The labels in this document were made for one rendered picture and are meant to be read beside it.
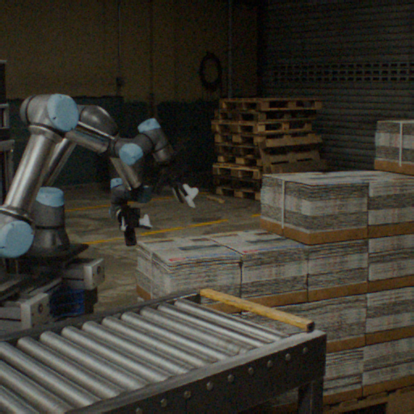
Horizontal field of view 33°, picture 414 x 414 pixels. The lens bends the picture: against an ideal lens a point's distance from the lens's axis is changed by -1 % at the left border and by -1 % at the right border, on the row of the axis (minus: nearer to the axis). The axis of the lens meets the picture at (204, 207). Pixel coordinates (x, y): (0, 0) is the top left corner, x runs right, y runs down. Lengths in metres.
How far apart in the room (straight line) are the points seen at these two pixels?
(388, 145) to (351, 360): 0.97
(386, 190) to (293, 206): 0.39
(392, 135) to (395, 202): 0.40
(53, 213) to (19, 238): 0.56
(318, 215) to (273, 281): 0.31
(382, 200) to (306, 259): 0.42
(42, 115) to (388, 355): 1.77
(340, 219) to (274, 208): 0.30
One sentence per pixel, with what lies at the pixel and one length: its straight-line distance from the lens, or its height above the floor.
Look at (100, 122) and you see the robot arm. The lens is 2.87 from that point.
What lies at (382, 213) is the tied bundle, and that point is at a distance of 2.92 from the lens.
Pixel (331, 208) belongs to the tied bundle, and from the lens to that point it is 2.78.
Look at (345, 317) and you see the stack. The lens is 2.92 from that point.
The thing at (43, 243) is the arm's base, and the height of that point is 0.85.
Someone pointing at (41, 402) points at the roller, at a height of 0.79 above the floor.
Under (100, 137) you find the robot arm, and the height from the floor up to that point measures 1.26.
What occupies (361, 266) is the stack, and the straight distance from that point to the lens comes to 2.92.
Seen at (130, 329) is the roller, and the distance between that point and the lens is 1.90.
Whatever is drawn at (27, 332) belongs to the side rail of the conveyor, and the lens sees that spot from 1.91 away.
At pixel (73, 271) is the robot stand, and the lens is 2.69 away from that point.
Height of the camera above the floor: 1.43
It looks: 10 degrees down
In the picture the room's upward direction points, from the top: straight up
